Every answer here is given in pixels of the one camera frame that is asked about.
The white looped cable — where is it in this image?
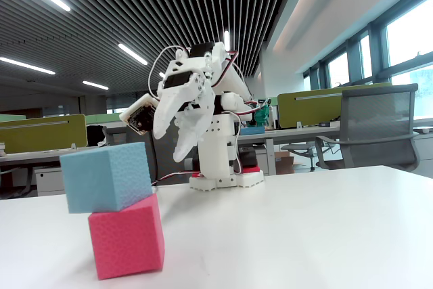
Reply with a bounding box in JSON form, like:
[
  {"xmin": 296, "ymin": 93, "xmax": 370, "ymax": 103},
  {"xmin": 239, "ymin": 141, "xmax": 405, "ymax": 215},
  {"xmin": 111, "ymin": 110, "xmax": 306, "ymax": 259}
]
[{"xmin": 148, "ymin": 45, "xmax": 191, "ymax": 100}]

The red black arm cable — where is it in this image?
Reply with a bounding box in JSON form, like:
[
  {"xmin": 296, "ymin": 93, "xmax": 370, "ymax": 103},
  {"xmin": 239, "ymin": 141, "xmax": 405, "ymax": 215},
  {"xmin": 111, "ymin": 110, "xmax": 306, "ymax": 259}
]
[{"xmin": 212, "ymin": 50, "xmax": 240, "ymax": 87}]

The green plastic gadget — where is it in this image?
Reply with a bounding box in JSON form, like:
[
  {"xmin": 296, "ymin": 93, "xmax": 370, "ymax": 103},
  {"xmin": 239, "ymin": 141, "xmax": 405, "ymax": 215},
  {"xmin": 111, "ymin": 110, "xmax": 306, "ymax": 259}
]
[{"xmin": 252, "ymin": 102, "xmax": 272, "ymax": 127}]

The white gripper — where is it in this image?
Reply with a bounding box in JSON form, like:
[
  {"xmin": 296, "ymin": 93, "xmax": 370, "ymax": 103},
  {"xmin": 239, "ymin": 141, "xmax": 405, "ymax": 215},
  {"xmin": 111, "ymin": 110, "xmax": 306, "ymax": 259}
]
[{"xmin": 152, "ymin": 50, "xmax": 216, "ymax": 163}]

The light grey swivel chair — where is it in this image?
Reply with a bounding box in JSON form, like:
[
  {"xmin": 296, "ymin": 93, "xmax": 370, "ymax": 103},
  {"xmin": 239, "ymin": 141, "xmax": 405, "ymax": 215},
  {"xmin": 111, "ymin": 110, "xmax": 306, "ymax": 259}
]
[{"xmin": 280, "ymin": 142, "xmax": 318, "ymax": 171}]

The brown cardboard box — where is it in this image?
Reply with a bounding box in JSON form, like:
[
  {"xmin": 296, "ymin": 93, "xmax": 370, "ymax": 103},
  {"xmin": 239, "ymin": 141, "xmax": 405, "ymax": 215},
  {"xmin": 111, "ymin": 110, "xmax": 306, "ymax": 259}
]
[{"xmin": 274, "ymin": 152, "xmax": 306, "ymax": 175}]

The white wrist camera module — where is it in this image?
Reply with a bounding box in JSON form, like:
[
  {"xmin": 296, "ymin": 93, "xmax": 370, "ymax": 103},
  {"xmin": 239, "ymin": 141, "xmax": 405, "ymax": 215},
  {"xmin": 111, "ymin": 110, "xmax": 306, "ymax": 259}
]
[{"xmin": 118, "ymin": 94, "xmax": 158, "ymax": 135}]

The dark grey office chair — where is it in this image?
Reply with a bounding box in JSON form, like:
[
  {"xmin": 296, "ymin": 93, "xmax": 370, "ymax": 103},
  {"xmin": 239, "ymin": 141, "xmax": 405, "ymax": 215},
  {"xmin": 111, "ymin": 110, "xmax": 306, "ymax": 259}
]
[{"xmin": 101, "ymin": 125, "xmax": 201, "ymax": 187}]

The red white servo cable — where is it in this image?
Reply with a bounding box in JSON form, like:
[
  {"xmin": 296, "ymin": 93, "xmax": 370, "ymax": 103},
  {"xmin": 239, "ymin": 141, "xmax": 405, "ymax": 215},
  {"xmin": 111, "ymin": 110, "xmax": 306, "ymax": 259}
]
[{"xmin": 151, "ymin": 170, "xmax": 201, "ymax": 187}]

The white drawer cabinet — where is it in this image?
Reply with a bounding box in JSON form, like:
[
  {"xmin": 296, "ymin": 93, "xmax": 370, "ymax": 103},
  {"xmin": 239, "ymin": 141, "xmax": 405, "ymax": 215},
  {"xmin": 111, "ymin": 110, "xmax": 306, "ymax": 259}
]
[{"xmin": 35, "ymin": 166, "xmax": 66, "ymax": 197}]

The red foam cube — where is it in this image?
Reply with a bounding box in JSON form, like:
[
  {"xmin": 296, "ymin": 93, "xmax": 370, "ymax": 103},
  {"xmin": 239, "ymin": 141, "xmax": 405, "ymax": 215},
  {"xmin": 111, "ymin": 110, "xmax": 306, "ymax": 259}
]
[{"xmin": 88, "ymin": 193, "xmax": 166, "ymax": 282}]

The black bag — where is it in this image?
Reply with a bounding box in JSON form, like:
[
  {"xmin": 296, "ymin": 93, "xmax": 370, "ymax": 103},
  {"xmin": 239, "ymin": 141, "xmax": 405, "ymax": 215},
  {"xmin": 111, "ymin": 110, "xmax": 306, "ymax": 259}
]
[{"xmin": 86, "ymin": 125, "xmax": 106, "ymax": 148}]

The green desk partition panel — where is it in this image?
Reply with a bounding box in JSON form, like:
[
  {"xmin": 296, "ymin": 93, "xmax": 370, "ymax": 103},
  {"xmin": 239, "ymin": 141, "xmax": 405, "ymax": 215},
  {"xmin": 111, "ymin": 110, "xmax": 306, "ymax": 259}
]
[
  {"xmin": 277, "ymin": 82, "xmax": 392, "ymax": 130},
  {"xmin": 0, "ymin": 114, "xmax": 89, "ymax": 154}
]

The black camera cable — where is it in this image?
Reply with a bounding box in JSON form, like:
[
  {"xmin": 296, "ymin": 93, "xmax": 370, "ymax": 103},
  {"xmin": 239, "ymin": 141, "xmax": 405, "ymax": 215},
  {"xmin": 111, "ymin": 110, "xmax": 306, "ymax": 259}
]
[{"xmin": 148, "ymin": 132, "xmax": 160, "ymax": 183}]

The blue flat box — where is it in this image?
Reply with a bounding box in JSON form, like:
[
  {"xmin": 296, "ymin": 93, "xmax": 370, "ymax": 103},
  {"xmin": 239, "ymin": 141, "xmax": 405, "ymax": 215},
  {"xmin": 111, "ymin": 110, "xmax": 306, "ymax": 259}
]
[{"xmin": 240, "ymin": 125, "xmax": 266, "ymax": 136}]

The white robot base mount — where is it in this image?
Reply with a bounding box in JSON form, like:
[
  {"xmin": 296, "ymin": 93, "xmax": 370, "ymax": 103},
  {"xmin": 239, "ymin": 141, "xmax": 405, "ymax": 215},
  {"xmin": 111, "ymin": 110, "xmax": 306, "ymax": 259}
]
[{"xmin": 189, "ymin": 166, "xmax": 265, "ymax": 192}]

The grey mesh office chair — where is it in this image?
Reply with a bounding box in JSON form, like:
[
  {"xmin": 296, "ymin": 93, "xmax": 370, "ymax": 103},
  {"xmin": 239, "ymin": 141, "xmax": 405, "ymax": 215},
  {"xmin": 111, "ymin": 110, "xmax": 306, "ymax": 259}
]
[{"xmin": 315, "ymin": 83, "xmax": 421, "ymax": 173}]

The white office desk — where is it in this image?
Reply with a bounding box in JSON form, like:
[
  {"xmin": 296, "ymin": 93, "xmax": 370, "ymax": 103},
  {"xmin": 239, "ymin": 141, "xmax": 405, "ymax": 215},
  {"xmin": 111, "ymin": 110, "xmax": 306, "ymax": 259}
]
[
  {"xmin": 0, "ymin": 146, "xmax": 114, "ymax": 199},
  {"xmin": 236, "ymin": 118, "xmax": 433, "ymax": 177}
]

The blue foam cube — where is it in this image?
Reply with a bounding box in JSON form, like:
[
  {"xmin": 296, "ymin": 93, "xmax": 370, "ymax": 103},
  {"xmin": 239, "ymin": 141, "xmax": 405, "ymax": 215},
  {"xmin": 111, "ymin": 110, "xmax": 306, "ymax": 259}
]
[{"xmin": 60, "ymin": 141, "xmax": 154, "ymax": 215}]

